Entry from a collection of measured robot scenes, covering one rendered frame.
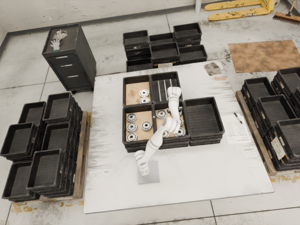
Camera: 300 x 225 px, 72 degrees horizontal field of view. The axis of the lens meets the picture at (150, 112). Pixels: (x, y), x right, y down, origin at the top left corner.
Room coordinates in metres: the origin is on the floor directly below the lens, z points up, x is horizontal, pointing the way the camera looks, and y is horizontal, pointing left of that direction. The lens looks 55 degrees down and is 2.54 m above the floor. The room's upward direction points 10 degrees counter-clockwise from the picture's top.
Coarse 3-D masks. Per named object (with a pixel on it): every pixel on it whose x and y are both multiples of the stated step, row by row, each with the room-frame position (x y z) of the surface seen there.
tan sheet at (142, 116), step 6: (126, 114) 1.21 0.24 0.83; (138, 114) 1.18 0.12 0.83; (144, 114) 1.17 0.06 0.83; (150, 114) 1.15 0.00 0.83; (126, 120) 1.14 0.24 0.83; (138, 120) 1.11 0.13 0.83; (144, 120) 1.10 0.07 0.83; (150, 120) 1.09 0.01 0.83; (126, 126) 1.07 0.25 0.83; (138, 126) 1.04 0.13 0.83; (126, 132) 1.00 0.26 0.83; (138, 132) 0.98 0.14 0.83; (144, 132) 0.96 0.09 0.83; (150, 132) 0.95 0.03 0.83; (138, 138) 0.91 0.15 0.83; (144, 138) 0.90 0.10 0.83
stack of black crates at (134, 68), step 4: (132, 60) 2.53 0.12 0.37; (136, 60) 2.52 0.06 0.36; (140, 60) 2.52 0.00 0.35; (144, 60) 2.51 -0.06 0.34; (148, 60) 2.51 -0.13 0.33; (128, 64) 2.53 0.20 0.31; (132, 64) 2.53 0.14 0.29; (136, 64) 2.52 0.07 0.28; (140, 64) 2.52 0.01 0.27; (144, 64) 2.50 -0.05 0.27; (148, 64) 2.49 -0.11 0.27; (128, 68) 2.48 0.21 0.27; (132, 68) 2.46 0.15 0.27; (136, 68) 2.45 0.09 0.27; (140, 68) 2.43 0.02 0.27; (144, 68) 2.41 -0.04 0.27; (148, 68) 2.40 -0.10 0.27; (152, 68) 2.27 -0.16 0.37
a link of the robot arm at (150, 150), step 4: (148, 144) 0.66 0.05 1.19; (148, 148) 0.63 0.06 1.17; (152, 148) 0.62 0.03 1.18; (156, 148) 0.62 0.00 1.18; (148, 152) 0.62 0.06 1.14; (152, 152) 0.61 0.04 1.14; (144, 156) 0.61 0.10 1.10; (148, 156) 0.61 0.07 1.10; (140, 160) 0.60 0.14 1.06; (144, 160) 0.59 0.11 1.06; (148, 160) 0.60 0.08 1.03; (140, 164) 0.58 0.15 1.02; (144, 164) 0.59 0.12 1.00
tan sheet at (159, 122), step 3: (156, 111) 1.18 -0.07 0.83; (168, 114) 1.11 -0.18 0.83; (156, 117) 1.10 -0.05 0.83; (171, 117) 1.07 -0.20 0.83; (180, 117) 1.05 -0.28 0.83; (156, 120) 1.07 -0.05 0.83; (159, 120) 1.07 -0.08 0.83; (162, 120) 1.06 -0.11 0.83; (159, 123) 1.03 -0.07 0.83; (183, 123) 0.98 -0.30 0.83; (183, 126) 0.95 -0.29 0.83; (171, 135) 0.88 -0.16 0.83
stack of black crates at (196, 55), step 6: (180, 48) 2.48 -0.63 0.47; (186, 48) 2.47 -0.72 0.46; (192, 48) 2.47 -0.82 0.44; (198, 48) 2.46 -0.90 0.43; (204, 48) 2.37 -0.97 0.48; (180, 54) 2.45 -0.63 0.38; (186, 54) 2.43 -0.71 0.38; (192, 54) 2.40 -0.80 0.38; (198, 54) 2.38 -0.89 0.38; (204, 54) 2.30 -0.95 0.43; (180, 60) 2.21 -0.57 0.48; (186, 60) 2.19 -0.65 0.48; (192, 60) 2.19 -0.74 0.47; (198, 60) 2.19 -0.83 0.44; (204, 60) 2.18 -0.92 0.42
